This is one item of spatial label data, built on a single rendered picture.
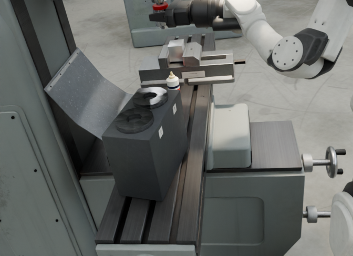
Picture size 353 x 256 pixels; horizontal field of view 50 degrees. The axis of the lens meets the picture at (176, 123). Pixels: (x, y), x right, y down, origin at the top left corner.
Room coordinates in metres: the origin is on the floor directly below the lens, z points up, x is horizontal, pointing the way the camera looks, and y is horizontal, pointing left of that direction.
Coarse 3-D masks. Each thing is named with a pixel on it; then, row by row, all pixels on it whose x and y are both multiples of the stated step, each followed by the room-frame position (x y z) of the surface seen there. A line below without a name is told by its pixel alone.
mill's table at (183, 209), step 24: (192, 96) 1.16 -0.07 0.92; (192, 120) 1.03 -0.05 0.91; (192, 144) 0.87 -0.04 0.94; (192, 168) 0.77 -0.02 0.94; (168, 192) 0.69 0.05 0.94; (192, 192) 0.68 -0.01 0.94; (120, 216) 0.64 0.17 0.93; (144, 216) 0.63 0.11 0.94; (168, 216) 0.62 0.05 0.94; (192, 216) 0.60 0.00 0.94; (96, 240) 0.58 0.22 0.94; (120, 240) 0.57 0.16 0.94; (144, 240) 0.58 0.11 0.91; (168, 240) 0.55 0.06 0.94; (192, 240) 0.54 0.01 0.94
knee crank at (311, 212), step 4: (308, 208) 0.91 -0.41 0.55; (312, 208) 0.91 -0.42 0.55; (304, 212) 0.91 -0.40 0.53; (308, 212) 0.90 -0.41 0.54; (312, 212) 0.89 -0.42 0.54; (316, 212) 0.89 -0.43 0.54; (320, 212) 0.90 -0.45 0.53; (324, 212) 0.90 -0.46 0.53; (328, 212) 0.89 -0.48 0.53; (304, 216) 0.90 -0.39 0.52; (308, 216) 0.89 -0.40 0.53; (312, 216) 0.88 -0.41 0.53; (316, 216) 0.88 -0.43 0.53; (320, 216) 0.89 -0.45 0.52; (324, 216) 0.89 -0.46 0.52; (328, 216) 0.88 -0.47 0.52; (308, 220) 0.88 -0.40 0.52; (312, 220) 0.88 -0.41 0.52; (316, 220) 0.88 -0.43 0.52
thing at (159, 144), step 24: (144, 96) 0.85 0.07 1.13; (168, 96) 0.84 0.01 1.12; (120, 120) 0.74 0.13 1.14; (144, 120) 0.72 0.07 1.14; (168, 120) 0.77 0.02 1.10; (120, 144) 0.69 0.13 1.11; (144, 144) 0.67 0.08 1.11; (168, 144) 0.74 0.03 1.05; (120, 168) 0.70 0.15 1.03; (144, 168) 0.67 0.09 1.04; (168, 168) 0.72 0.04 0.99; (120, 192) 0.71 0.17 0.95; (144, 192) 0.68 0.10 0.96
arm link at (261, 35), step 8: (256, 24) 0.94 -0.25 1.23; (264, 24) 0.93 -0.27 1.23; (248, 32) 0.94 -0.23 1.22; (256, 32) 0.92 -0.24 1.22; (264, 32) 0.91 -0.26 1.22; (272, 32) 0.90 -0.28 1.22; (256, 40) 0.91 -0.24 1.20; (264, 40) 0.88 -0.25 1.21; (272, 40) 0.87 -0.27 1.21; (256, 48) 0.91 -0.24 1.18; (264, 48) 0.87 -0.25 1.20; (272, 48) 0.85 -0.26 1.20; (264, 56) 0.87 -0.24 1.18; (272, 64) 0.81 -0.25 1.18; (304, 64) 0.77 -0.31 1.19; (320, 64) 0.80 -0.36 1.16; (280, 72) 0.81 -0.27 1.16; (288, 72) 0.78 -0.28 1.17; (296, 72) 0.78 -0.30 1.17; (304, 72) 0.78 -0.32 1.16; (312, 72) 0.79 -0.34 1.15
